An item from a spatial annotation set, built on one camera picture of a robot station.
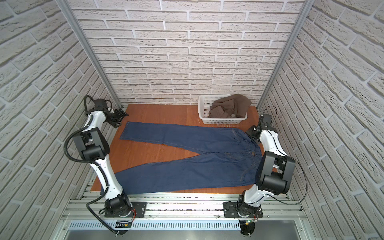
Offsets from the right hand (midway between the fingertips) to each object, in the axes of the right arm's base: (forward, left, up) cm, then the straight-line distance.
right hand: (249, 132), depth 91 cm
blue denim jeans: (-13, +13, -9) cm, 20 cm away
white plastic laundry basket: (+36, +23, -6) cm, 43 cm away
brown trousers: (+27, 0, -2) cm, 27 cm away
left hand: (+22, +82, 0) cm, 85 cm away
